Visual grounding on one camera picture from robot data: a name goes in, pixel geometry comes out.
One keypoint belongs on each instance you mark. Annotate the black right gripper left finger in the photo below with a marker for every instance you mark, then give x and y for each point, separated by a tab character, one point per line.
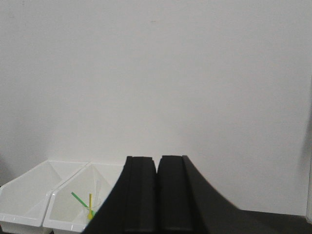
130	207

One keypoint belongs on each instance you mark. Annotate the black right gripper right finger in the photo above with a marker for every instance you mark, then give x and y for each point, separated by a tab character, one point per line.
189	204

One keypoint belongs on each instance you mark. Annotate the middle white storage bin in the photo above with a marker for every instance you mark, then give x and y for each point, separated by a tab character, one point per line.
65	215

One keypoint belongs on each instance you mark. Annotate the white storage bin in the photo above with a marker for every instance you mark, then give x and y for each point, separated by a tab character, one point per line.
65	215
24	200

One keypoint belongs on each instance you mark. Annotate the left white storage bin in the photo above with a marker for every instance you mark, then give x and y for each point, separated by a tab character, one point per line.
24	200

